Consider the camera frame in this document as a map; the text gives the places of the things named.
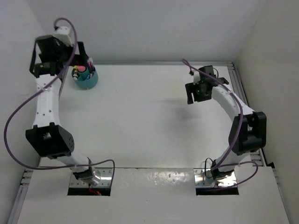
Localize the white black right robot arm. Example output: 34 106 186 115
185 65 267 180

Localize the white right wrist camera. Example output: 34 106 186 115
191 71 201 85

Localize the pink capped clear tube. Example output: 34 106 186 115
78 66 86 72

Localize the metal base plate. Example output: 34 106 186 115
69 167 113 188
193 168 237 189

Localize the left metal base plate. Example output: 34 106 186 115
69 167 113 188

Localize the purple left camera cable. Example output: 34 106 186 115
3 18 115 185

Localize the red pen top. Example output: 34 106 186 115
87 57 93 72

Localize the teal round desk organizer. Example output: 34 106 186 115
71 66 98 90

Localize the black base cable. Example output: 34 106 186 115
204 158 214 180

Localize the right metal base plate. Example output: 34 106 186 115
193 168 237 189

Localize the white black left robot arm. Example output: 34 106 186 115
25 35 95 184

